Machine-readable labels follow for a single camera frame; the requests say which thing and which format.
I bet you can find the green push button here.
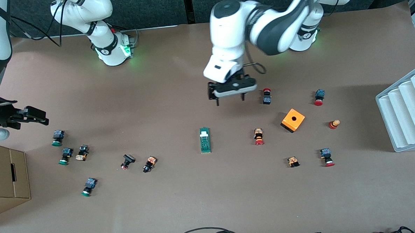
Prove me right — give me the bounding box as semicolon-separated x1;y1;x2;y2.
80;177;99;197
58;147;74;166
51;129;66;147

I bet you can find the red yellow emergency stop button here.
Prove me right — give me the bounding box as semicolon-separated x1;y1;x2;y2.
253;128;265;146

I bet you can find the brown cardboard box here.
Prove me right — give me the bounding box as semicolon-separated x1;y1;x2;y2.
0;140;32;219

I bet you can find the red mushroom button blue block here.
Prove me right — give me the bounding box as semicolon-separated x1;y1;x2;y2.
319;147;335;168
313;89;326;107

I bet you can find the brown paper table cover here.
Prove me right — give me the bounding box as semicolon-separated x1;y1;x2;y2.
0;1;415;233

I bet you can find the black square push button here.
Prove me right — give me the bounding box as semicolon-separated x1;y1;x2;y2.
120;153;136;170

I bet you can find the white ribbed tray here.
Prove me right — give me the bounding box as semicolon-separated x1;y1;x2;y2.
374;65;415;154

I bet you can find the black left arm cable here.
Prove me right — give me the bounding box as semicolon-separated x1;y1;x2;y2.
243;46;267;76

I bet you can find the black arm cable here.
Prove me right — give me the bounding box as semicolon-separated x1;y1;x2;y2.
8;0;68;48
243;46;267;76

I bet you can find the orange button enclosure box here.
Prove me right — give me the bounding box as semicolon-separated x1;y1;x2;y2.
280;108;306;134

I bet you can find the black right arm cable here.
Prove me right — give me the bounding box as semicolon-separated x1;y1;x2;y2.
8;0;68;48

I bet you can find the black orange selector switch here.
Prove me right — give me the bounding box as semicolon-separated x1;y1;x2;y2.
142;155;158;174

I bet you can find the thin black cable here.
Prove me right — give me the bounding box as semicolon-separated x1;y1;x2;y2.
378;225;415;233

